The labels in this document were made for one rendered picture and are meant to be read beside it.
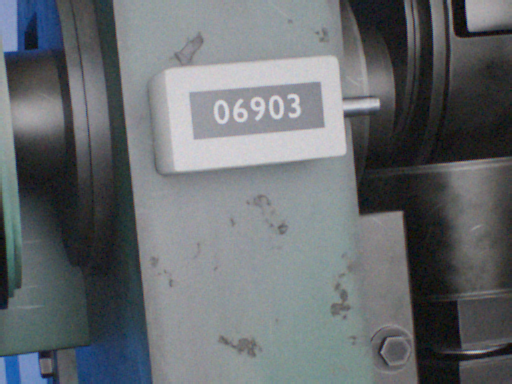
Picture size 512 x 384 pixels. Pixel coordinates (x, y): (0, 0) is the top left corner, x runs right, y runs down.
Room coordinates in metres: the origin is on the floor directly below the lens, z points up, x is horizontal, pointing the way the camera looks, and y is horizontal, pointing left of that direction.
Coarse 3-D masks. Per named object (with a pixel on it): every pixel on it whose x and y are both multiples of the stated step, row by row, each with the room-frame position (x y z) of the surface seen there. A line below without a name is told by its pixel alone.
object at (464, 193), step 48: (432, 0) 0.60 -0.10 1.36; (480, 0) 0.58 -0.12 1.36; (432, 48) 0.60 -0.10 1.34; (480, 48) 0.60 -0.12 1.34; (432, 96) 0.61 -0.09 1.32; (480, 96) 0.61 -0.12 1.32; (432, 144) 0.63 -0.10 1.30; (480, 144) 0.63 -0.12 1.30; (384, 192) 0.64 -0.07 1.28; (432, 192) 0.63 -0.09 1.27; (480, 192) 0.62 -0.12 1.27; (432, 240) 0.63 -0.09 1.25; (480, 240) 0.63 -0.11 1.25; (432, 288) 0.64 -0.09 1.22; (480, 288) 0.63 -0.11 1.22; (432, 336) 0.66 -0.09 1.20; (480, 336) 0.65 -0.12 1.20
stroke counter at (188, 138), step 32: (224, 64) 0.48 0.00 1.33; (256, 64) 0.48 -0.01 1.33; (288, 64) 0.49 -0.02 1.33; (320, 64) 0.49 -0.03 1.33; (160, 96) 0.49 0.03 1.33; (192, 96) 0.48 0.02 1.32; (224, 96) 0.48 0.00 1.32; (256, 96) 0.48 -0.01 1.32; (320, 96) 0.49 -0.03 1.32; (160, 128) 0.49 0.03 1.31; (192, 128) 0.48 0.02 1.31; (224, 128) 0.48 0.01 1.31; (256, 128) 0.48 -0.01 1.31; (288, 128) 0.49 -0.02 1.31; (320, 128) 0.49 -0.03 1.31; (160, 160) 0.50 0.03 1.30; (192, 160) 0.48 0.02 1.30; (224, 160) 0.48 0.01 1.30; (256, 160) 0.48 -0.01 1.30; (288, 160) 0.49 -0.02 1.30
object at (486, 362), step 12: (420, 348) 0.70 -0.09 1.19; (504, 348) 0.67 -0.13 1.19; (420, 360) 0.66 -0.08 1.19; (432, 360) 0.65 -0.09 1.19; (444, 360) 0.65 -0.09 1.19; (456, 360) 0.64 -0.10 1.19; (468, 360) 0.64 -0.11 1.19; (480, 360) 0.64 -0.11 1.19; (492, 360) 0.64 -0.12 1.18; (504, 360) 0.64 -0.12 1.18; (420, 372) 0.65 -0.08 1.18; (432, 372) 0.65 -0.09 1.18; (444, 372) 0.64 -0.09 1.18; (456, 372) 0.64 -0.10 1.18; (468, 372) 0.64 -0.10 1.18; (480, 372) 0.64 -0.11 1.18; (492, 372) 0.64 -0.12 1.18; (504, 372) 0.64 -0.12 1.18
